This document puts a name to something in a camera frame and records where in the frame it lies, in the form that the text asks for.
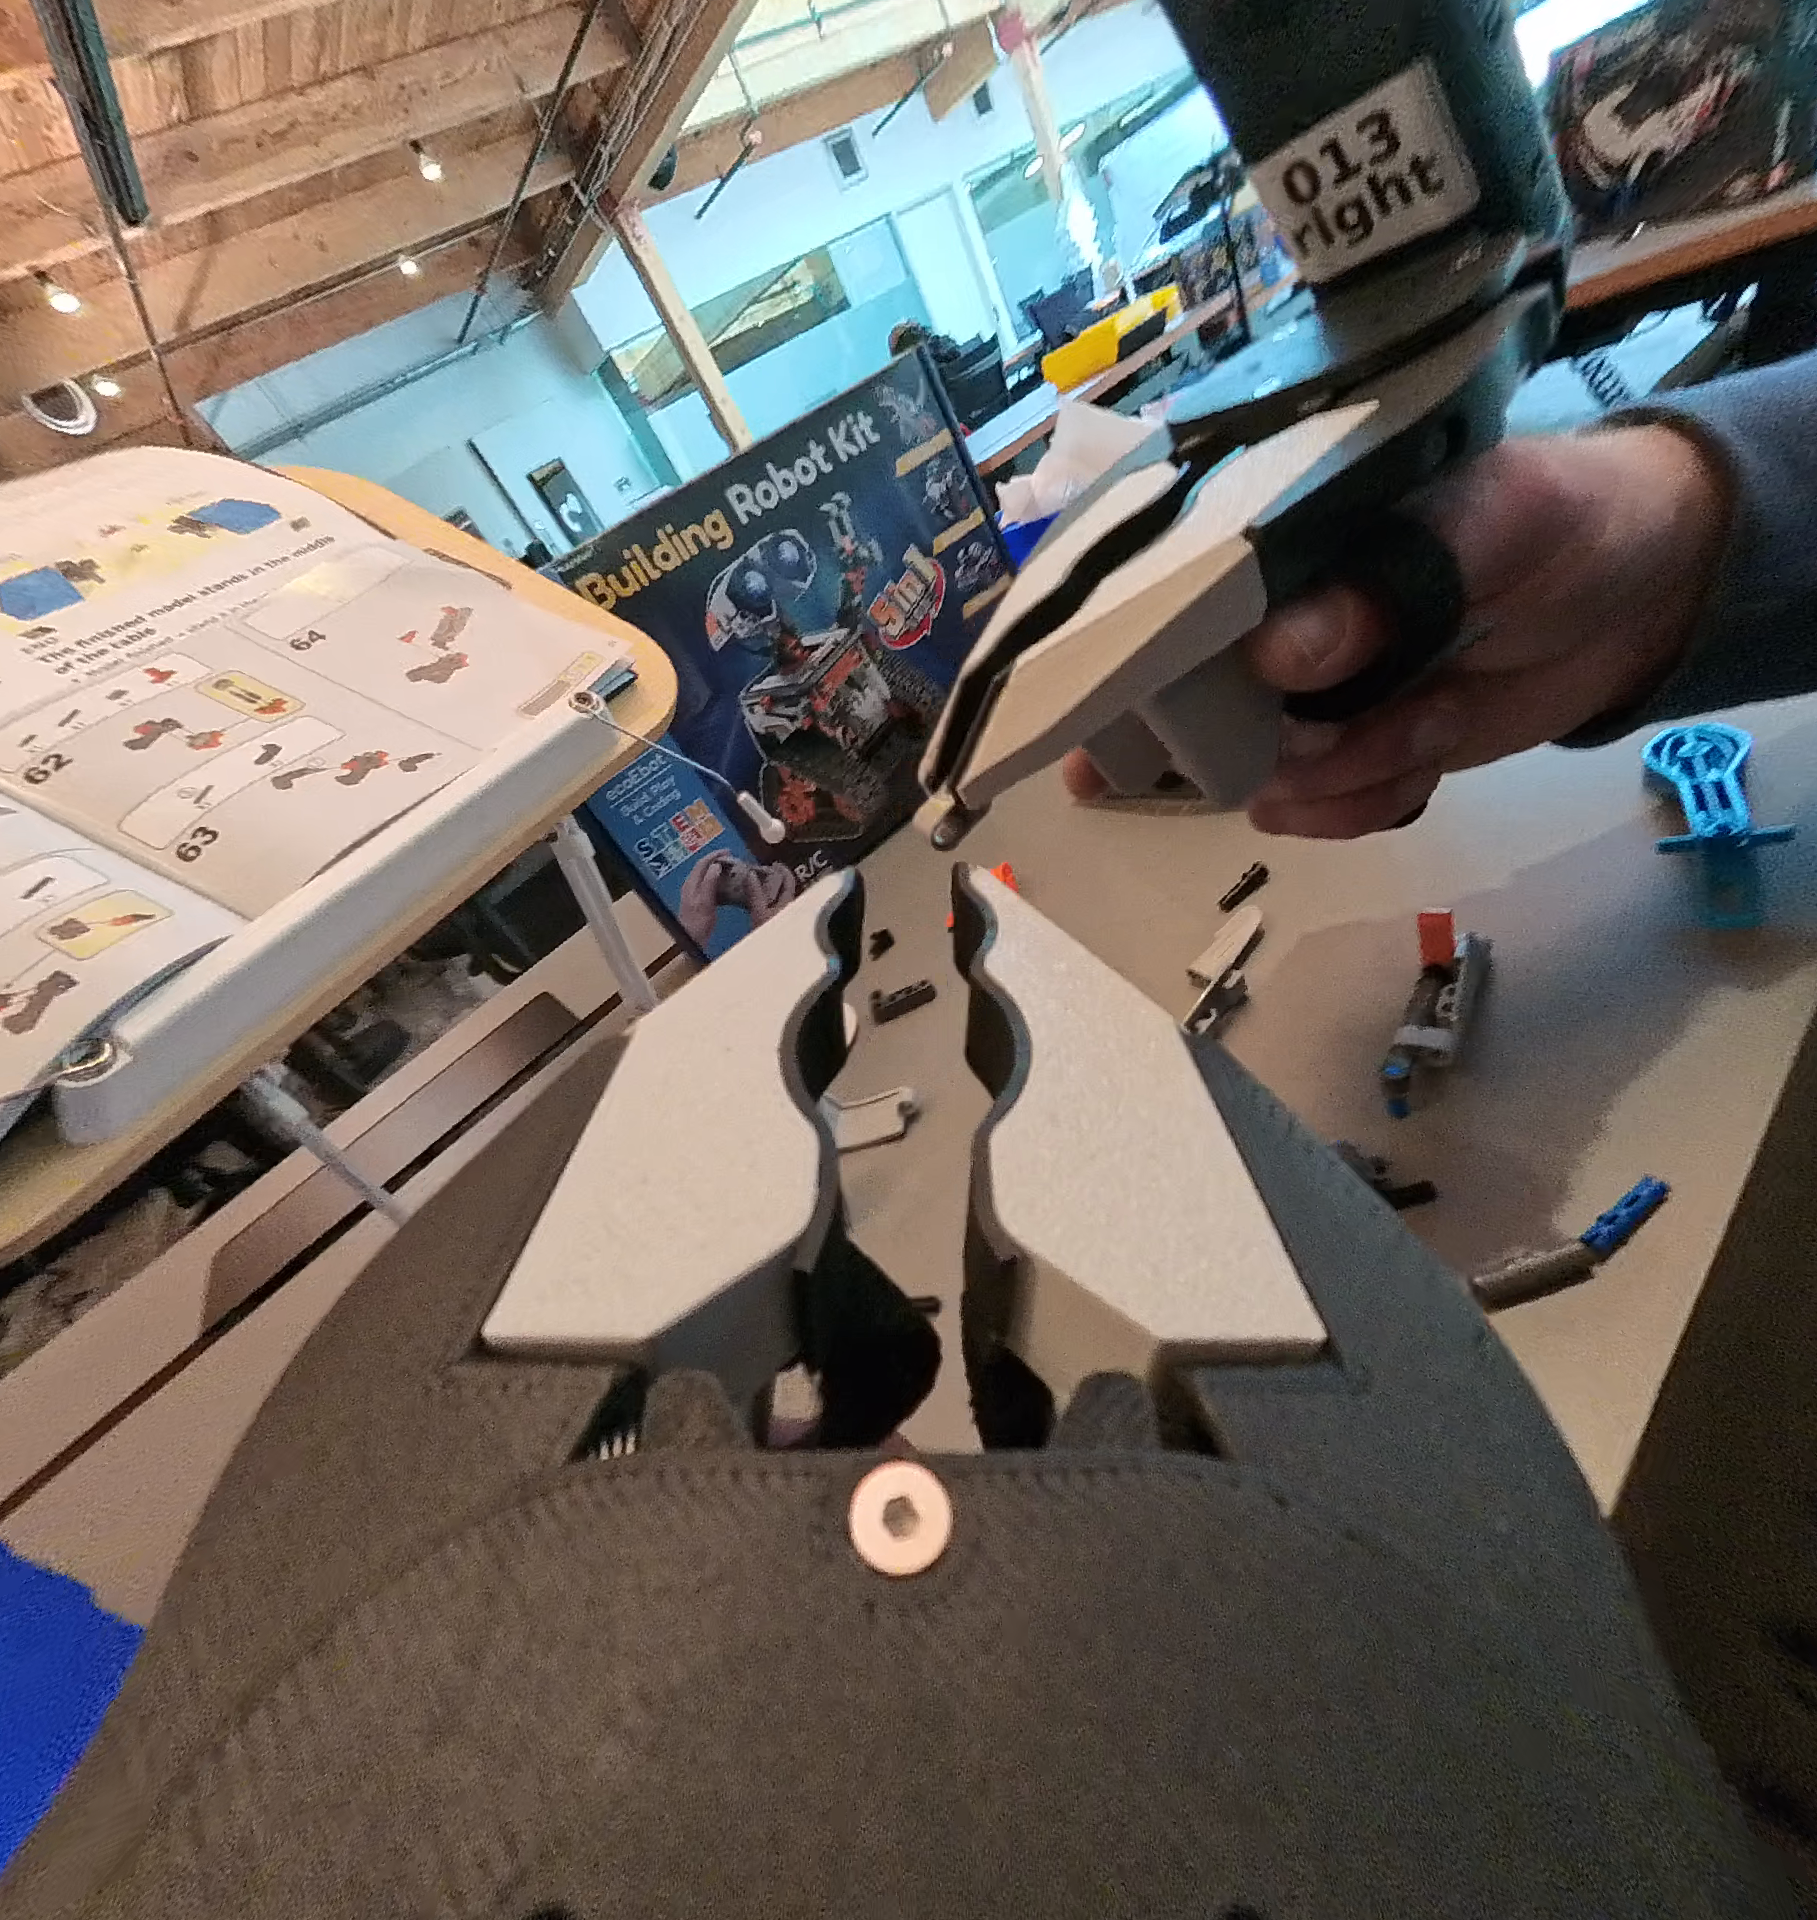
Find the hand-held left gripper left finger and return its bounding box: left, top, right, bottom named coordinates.
left=478, top=867, right=940, bottom=1452

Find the black dimpled foam pad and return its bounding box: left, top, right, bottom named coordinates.
left=1609, top=887, right=1817, bottom=1920

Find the blue toy kit box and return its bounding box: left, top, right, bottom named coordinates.
left=547, top=345, right=1024, bottom=959

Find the person's right forearm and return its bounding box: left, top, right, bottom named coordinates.
left=1558, top=337, right=1817, bottom=751

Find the person's right hand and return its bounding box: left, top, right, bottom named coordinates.
left=1060, top=431, right=1740, bottom=846

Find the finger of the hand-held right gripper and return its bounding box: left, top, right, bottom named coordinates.
left=918, top=450, right=1197, bottom=786
left=922, top=403, right=1380, bottom=818

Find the white crumpled bag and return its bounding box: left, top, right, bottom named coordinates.
left=998, top=403, right=1174, bottom=531

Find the white book stand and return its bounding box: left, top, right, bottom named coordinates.
left=0, top=455, right=918, bottom=1306

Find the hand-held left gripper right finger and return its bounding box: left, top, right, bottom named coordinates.
left=949, top=863, right=1329, bottom=1452

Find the cyan toy frame piece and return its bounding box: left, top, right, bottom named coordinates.
left=1644, top=719, right=1798, bottom=923

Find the dark printed toy box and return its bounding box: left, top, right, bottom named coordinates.
left=1541, top=0, right=1817, bottom=227

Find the toy instruction booklet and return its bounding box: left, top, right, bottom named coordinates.
left=0, top=448, right=642, bottom=1115

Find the blue pin with grey sleeve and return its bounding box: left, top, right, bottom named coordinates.
left=1473, top=1172, right=1675, bottom=1309

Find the blue plastic bin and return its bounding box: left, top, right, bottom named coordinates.
left=0, top=1500, right=146, bottom=1920

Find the grey actuator with orange cap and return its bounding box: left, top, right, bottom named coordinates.
left=1380, top=908, right=1494, bottom=1115

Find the yellow storage bin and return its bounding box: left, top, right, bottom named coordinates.
left=1044, top=290, right=1184, bottom=395

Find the light grey thin toy piece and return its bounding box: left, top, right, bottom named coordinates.
left=1184, top=904, right=1268, bottom=1036

